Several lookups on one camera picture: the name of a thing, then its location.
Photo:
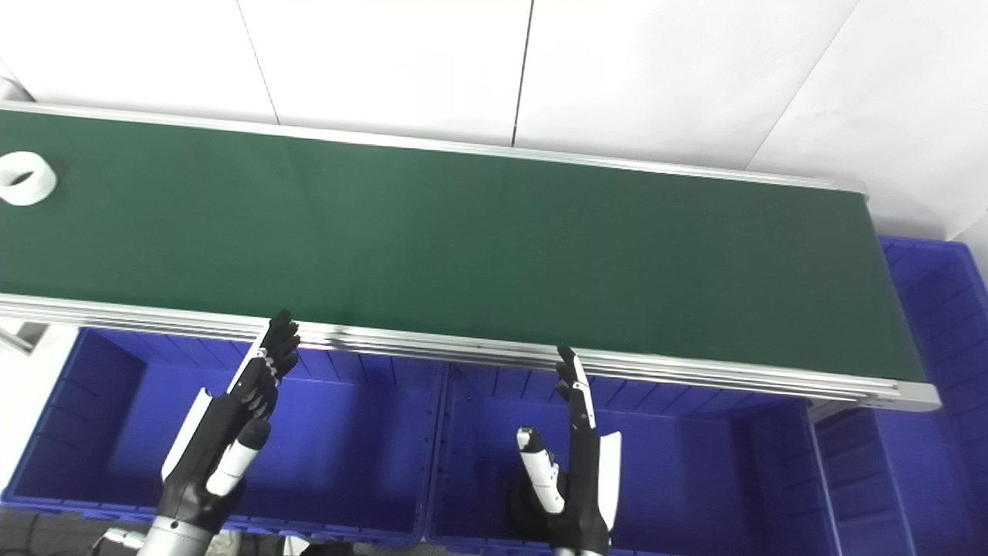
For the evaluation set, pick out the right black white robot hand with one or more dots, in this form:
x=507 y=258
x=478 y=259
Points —
x=587 y=494

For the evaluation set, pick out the green conveyor belt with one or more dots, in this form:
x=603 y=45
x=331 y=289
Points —
x=463 y=247

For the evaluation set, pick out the blue plastic bin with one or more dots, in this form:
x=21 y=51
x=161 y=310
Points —
x=679 y=479
x=926 y=463
x=347 y=448

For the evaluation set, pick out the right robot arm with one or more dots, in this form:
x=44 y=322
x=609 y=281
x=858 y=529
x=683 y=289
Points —
x=579 y=553

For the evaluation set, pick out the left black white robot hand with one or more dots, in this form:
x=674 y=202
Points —
x=212 y=448

